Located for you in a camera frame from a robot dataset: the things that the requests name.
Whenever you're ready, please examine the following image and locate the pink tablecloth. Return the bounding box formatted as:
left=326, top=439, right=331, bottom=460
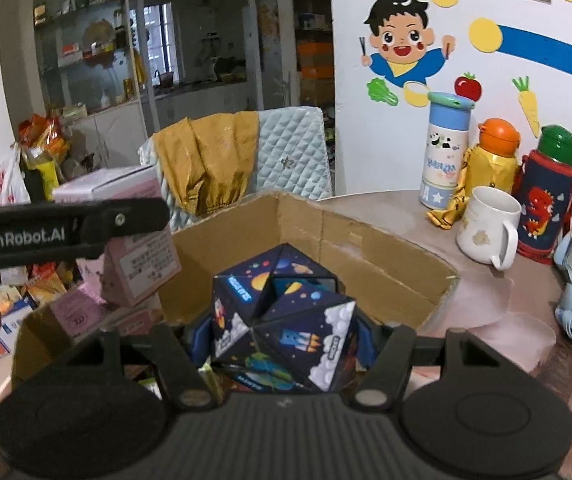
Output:
left=316, top=190, right=559, bottom=378

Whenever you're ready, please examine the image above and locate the pink carton box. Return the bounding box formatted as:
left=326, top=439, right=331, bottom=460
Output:
left=53, top=165, right=181, bottom=307

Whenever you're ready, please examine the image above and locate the space print folding cube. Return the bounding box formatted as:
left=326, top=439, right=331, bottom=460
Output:
left=208, top=242, right=359, bottom=393

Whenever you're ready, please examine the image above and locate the small pink box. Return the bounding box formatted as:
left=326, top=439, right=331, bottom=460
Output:
left=48, top=282, right=107, bottom=338

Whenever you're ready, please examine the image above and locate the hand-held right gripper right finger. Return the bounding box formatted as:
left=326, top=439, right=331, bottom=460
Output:
left=351, top=310, right=491, bottom=407

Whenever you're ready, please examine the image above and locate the cartoon boy wall sticker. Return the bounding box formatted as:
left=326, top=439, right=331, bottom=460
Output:
left=361, top=0, right=456, bottom=83

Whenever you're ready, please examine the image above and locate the yellow cloth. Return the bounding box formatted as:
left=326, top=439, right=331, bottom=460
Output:
left=153, top=111, right=259, bottom=216

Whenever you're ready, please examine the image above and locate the cardboard box of goods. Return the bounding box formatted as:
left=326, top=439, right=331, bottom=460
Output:
left=11, top=305, right=167, bottom=396

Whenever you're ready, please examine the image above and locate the green vegetable sticker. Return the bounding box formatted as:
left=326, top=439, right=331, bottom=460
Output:
left=367, top=77, right=399, bottom=107

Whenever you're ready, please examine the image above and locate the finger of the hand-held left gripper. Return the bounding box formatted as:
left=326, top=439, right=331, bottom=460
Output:
left=78, top=197, right=171, bottom=251

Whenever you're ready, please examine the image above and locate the carrot sticker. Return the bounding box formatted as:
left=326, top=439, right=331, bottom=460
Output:
left=512, top=76, right=541, bottom=138

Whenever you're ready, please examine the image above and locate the chair with quilted cover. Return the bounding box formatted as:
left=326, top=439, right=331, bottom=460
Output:
left=138, top=106, right=334, bottom=233

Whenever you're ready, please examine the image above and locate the yellow bottle with orange lid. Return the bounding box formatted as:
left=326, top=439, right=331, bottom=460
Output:
left=427, top=117, right=521, bottom=231

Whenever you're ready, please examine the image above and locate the stack of storage boxes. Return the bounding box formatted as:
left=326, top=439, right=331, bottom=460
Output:
left=296, top=40, right=337, bottom=111

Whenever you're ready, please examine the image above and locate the white mug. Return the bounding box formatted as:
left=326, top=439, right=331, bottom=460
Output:
left=456, top=186, right=522, bottom=271

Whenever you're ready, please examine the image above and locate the glass shelf cabinet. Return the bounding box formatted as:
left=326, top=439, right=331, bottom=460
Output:
left=33, top=0, right=147, bottom=161

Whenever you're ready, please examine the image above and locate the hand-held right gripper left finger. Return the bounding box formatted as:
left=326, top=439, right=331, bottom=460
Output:
left=66, top=310, right=217, bottom=409

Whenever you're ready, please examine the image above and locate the pile of snack bags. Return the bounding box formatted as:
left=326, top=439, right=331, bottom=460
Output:
left=16, top=115, right=72, bottom=201

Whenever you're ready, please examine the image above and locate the panda print thermos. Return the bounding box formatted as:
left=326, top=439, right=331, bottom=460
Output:
left=420, top=91, right=475, bottom=210

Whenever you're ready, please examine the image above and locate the navy bottle with green lid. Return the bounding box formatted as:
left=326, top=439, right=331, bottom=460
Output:
left=513, top=125, right=572, bottom=265

